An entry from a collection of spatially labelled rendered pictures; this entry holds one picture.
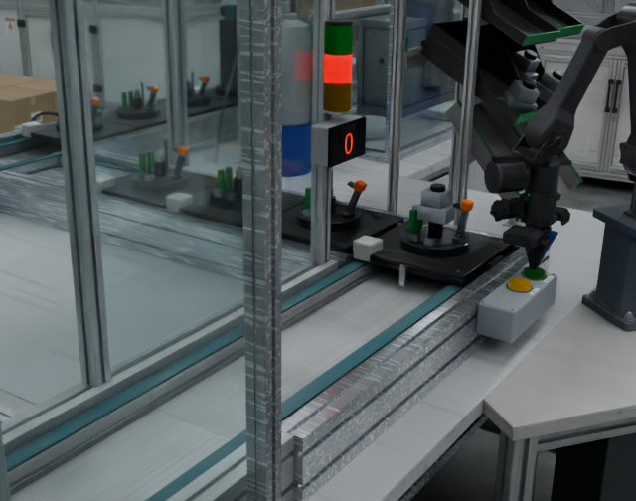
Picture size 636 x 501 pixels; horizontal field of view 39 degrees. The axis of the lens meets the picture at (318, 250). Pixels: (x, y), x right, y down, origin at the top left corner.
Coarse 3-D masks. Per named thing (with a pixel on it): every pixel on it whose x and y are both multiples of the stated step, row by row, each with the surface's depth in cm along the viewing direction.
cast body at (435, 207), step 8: (432, 184) 176; (440, 184) 176; (424, 192) 175; (432, 192) 175; (440, 192) 175; (448, 192) 176; (424, 200) 176; (432, 200) 175; (440, 200) 174; (448, 200) 177; (416, 208) 179; (424, 208) 176; (432, 208) 175; (440, 208) 175; (448, 208) 175; (424, 216) 177; (432, 216) 176; (440, 216) 175; (448, 216) 175
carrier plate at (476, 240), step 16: (400, 224) 192; (384, 240) 183; (480, 240) 184; (496, 240) 184; (352, 256) 178; (384, 256) 174; (400, 256) 174; (416, 256) 174; (464, 256) 174; (480, 256) 174; (416, 272) 170; (432, 272) 168; (448, 272) 166; (464, 272) 167; (480, 272) 171
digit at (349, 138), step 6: (348, 126) 161; (354, 126) 162; (342, 132) 159; (348, 132) 161; (354, 132) 163; (342, 138) 160; (348, 138) 162; (354, 138) 163; (342, 144) 160; (348, 144) 162; (354, 144) 164; (342, 150) 161; (348, 150) 162; (354, 150) 164; (342, 156) 161; (348, 156) 163
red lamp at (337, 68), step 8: (328, 56) 156; (336, 56) 156; (344, 56) 156; (328, 64) 157; (336, 64) 156; (344, 64) 156; (328, 72) 157; (336, 72) 156; (344, 72) 157; (328, 80) 158; (336, 80) 157; (344, 80) 157
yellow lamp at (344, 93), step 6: (324, 84) 159; (330, 84) 158; (336, 84) 157; (342, 84) 157; (348, 84) 158; (324, 90) 159; (330, 90) 158; (336, 90) 158; (342, 90) 158; (348, 90) 158; (324, 96) 159; (330, 96) 158; (336, 96) 158; (342, 96) 158; (348, 96) 159; (324, 102) 160; (330, 102) 159; (336, 102) 158; (342, 102) 158; (348, 102) 159; (324, 108) 160; (330, 108) 159; (336, 108) 159; (342, 108) 159; (348, 108) 160
